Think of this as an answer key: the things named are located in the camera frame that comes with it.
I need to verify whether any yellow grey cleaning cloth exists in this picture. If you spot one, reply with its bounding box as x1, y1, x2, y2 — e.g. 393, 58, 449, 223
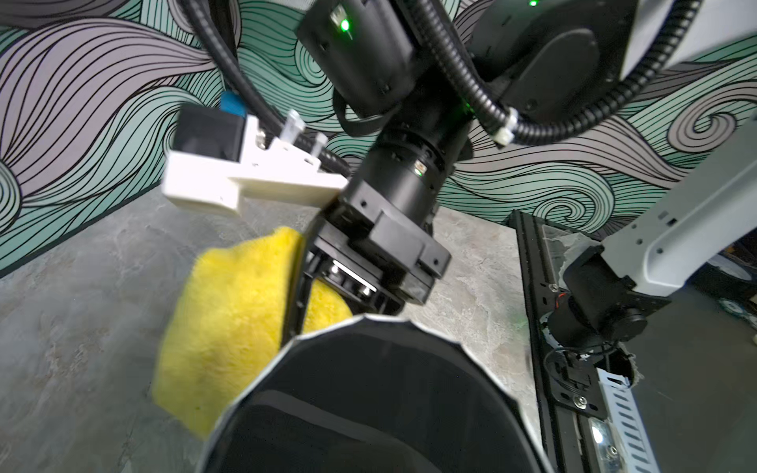
150, 225, 355, 439

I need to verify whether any white slotted cable duct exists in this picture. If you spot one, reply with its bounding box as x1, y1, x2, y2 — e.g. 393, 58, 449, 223
595, 369, 660, 472

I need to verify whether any white thermos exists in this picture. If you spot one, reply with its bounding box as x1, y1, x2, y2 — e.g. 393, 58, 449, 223
198, 315, 551, 472

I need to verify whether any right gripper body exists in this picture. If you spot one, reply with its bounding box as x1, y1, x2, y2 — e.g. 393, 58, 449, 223
301, 127, 453, 315

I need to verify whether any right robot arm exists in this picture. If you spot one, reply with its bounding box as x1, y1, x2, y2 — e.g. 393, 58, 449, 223
282, 1, 756, 352

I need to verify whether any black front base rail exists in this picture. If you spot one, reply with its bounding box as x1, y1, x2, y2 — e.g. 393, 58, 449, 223
507, 211, 631, 472

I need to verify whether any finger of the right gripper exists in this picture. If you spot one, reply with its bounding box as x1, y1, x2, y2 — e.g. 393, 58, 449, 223
280, 231, 323, 346

